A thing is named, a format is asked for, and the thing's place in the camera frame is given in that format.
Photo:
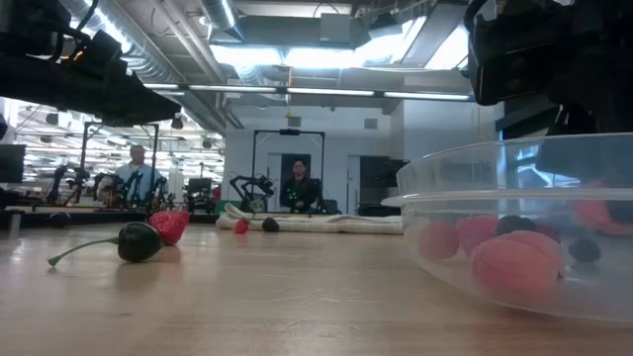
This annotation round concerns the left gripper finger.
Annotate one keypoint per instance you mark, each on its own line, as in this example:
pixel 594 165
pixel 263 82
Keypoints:
pixel 133 113
pixel 138 94

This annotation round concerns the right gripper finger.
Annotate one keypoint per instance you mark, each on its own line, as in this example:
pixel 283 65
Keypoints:
pixel 583 158

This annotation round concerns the orange pink peach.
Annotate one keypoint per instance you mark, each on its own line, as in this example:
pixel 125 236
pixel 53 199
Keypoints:
pixel 596 212

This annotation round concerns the large red strawberry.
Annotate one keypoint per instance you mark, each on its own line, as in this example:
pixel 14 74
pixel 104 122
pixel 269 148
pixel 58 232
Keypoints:
pixel 170 225

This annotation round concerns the pink round fruit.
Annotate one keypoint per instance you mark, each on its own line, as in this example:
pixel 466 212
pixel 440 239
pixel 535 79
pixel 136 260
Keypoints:
pixel 475 230

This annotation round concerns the clear plastic container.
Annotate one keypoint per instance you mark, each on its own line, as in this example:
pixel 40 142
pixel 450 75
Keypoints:
pixel 445 168

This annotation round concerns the small red strawberry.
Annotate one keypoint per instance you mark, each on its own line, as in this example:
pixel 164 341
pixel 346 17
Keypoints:
pixel 241 227

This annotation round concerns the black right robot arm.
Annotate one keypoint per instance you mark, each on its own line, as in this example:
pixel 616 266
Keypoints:
pixel 593 20

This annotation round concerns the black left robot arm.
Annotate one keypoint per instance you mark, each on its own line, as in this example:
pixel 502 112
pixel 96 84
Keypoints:
pixel 29 25

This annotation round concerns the ceiling spotlight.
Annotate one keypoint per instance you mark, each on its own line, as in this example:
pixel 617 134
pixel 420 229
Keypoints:
pixel 177 122

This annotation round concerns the person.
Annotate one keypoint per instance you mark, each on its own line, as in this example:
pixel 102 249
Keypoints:
pixel 299 190
pixel 136 173

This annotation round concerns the black monitor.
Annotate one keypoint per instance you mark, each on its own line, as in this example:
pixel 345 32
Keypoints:
pixel 12 163

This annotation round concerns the large dark blackberry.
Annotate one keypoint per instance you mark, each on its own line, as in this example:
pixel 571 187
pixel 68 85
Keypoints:
pixel 585 250

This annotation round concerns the ceiling light tube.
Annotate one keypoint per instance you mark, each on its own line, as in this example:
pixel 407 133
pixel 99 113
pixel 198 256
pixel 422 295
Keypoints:
pixel 232 89
pixel 331 92
pixel 425 96

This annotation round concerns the black cart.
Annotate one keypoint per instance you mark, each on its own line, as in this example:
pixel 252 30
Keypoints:
pixel 200 193

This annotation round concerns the black round knob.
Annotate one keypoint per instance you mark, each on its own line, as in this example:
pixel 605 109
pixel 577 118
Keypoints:
pixel 60 220

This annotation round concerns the green box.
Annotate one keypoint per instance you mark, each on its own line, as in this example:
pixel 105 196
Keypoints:
pixel 225 206

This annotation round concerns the green white round object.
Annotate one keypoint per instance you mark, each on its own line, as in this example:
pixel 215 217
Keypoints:
pixel 256 205

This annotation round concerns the dark door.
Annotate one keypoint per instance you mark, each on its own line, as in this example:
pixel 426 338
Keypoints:
pixel 287 163

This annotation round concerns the grey ceiling air unit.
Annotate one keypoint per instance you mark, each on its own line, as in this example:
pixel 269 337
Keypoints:
pixel 335 27

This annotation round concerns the folded white plaid cloth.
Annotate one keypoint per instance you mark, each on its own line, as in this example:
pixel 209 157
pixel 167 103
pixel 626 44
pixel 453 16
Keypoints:
pixel 321 225

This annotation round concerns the black camera frame stand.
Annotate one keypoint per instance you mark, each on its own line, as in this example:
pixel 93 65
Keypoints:
pixel 121 124
pixel 289 132

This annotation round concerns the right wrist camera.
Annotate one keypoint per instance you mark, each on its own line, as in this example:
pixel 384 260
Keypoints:
pixel 504 64

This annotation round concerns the black table frame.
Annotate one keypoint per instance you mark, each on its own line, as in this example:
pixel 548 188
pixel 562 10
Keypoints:
pixel 123 217

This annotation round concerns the square wall vent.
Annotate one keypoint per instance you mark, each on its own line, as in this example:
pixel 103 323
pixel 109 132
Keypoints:
pixel 371 123
pixel 294 121

